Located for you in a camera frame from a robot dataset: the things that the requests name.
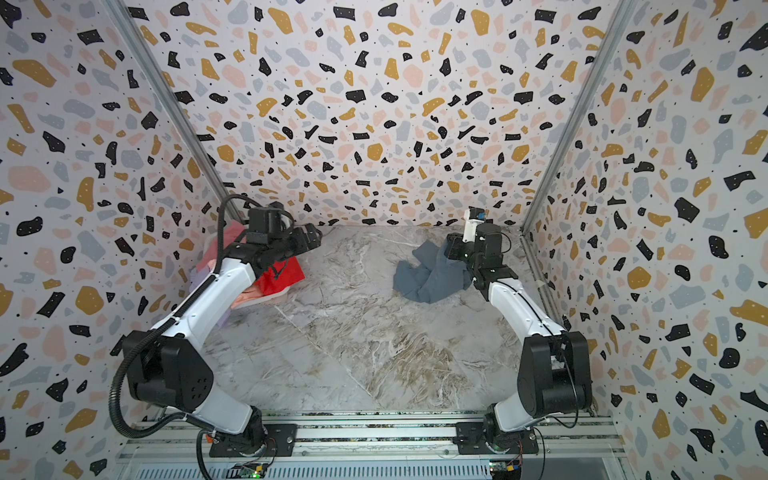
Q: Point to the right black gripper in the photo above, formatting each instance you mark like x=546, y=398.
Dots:
x=455, y=248

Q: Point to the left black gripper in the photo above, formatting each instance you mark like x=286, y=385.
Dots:
x=301, y=233

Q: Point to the grey t-shirt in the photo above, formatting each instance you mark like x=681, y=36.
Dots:
x=434, y=279

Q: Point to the white laundry basket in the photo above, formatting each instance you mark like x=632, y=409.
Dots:
x=274, y=296

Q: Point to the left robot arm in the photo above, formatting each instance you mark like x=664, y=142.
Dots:
x=164, y=366

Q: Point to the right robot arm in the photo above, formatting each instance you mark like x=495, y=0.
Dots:
x=554, y=374

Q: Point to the red t-shirt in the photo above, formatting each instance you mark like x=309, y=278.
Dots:
x=279, y=277

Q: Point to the dusty pink t-shirt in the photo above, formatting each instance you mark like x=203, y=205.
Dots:
x=231, y=231

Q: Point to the peach t-shirt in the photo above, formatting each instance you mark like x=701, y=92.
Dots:
x=251, y=296

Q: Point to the right circuit board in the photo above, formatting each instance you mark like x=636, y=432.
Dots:
x=506, y=469

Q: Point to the circuit board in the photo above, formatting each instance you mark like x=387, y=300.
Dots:
x=250, y=470
x=506, y=469

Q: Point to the left circuit board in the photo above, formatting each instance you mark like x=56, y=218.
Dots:
x=250, y=470

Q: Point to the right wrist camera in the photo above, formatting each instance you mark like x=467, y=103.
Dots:
x=474, y=216

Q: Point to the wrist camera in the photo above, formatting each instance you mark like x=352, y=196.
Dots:
x=275, y=206
x=474, y=216

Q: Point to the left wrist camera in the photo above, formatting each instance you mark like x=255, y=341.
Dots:
x=275, y=206

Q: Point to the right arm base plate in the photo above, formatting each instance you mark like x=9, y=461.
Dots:
x=480, y=438

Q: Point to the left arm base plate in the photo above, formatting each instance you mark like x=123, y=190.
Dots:
x=257, y=440

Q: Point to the aluminium mounting rail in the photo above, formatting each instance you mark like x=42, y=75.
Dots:
x=419, y=445

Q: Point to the right corner aluminium post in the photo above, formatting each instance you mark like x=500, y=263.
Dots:
x=616, y=27

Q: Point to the corner aluminium post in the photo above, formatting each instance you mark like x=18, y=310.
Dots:
x=121, y=18
x=616, y=27

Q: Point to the left corner aluminium post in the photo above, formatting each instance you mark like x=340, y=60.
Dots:
x=121, y=18

